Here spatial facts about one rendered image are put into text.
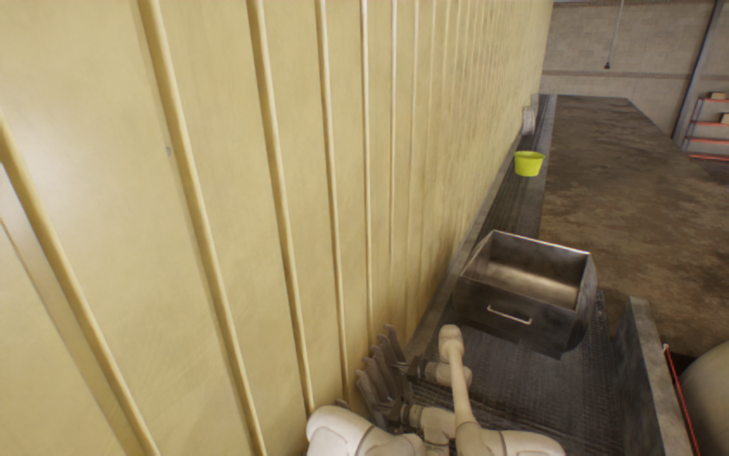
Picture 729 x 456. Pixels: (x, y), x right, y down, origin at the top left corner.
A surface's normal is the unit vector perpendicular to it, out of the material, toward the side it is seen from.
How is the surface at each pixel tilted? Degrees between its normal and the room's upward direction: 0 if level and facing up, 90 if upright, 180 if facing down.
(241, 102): 90
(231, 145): 90
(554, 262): 88
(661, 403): 0
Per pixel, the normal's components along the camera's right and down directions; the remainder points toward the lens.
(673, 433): -0.02, -0.89
